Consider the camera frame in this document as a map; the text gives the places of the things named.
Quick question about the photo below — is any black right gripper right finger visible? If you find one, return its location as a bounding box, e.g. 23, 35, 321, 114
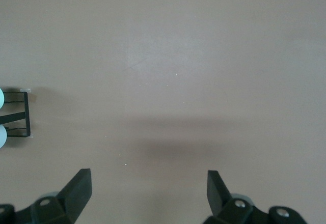
200, 169, 271, 224

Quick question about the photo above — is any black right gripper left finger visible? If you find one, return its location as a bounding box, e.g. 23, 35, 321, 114
14, 167, 92, 224

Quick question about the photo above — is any grey plastic cup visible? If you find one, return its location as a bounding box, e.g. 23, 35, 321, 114
0, 124, 8, 149

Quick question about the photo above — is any black wire cup rack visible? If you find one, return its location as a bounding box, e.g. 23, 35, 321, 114
0, 88, 32, 139

